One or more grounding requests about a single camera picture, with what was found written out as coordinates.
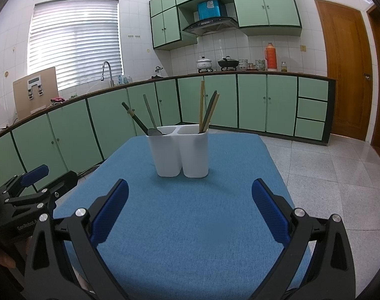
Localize blue table cloth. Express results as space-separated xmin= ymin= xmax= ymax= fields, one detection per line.
xmin=52 ymin=133 xmax=312 ymax=300

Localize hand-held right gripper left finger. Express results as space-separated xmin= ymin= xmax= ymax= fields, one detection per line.
xmin=24 ymin=179 xmax=129 ymax=300

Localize dark blue chopstick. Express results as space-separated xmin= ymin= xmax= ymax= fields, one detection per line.
xmin=121 ymin=101 xmax=150 ymax=133

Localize orange thermos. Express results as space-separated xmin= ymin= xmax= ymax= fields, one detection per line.
xmin=265 ymin=42 xmax=278 ymax=71

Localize black range hood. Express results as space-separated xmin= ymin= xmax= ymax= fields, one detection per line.
xmin=182 ymin=16 xmax=239 ymax=36

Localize white cooking pot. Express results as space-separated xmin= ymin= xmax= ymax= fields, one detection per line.
xmin=196 ymin=56 xmax=213 ymax=71

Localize wooden chopstick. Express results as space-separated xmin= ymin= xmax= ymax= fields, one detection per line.
xmin=205 ymin=93 xmax=221 ymax=133
xmin=199 ymin=80 xmax=206 ymax=132

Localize white window blinds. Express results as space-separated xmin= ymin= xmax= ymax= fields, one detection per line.
xmin=27 ymin=0 xmax=123 ymax=91

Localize person's left hand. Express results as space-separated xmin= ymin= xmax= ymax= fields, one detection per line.
xmin=0 ymin=249 xmax=20 ymax=270

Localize white utensil holder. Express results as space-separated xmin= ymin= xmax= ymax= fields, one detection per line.
xmin=146 ymin=125 xmax=210 ymax=178

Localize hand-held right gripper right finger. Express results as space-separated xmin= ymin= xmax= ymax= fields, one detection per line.
xmin=251 ymin=178 xmax=357 ymax=300

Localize black wok with lid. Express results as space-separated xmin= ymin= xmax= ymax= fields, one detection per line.
xmin=217 ymin=56 xmax=240 ymax=70

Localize white cable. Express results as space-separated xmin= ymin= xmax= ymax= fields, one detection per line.
xmin=77 ymin=162 xmax=104 ymax=177

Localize green base cabinets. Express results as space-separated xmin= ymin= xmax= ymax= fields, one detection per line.
xmin=0 ymin=71 xmax=337 ymax=194

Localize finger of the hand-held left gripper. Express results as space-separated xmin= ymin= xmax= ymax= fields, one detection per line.
xmin=3 ymin=170 xmax=78 ymax=215
xmin=0 ymin=164 xmax=50 ymax=200

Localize brown cardboard box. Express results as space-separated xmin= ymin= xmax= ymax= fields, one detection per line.
xmin=12 ymin=66 xmax=59 ymax=121

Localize steel kitchen faucet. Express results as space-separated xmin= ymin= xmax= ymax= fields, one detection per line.
xmin=101 ymin=61 xmax=114 ymax=88

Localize blue box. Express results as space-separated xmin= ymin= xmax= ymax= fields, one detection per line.
xmin=197 ymin=0 xmax=225 ymax=20

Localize green wall cabinets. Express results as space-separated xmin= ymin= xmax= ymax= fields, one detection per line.
xmin=149 ymin=0 xmax=303 ymax=51

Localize grey chopstick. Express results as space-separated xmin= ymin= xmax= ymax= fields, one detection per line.
xmin=142 ymin=94 xmax=157 ymax=129
xmin=202 ymin=90 xmax=218 ymax=133

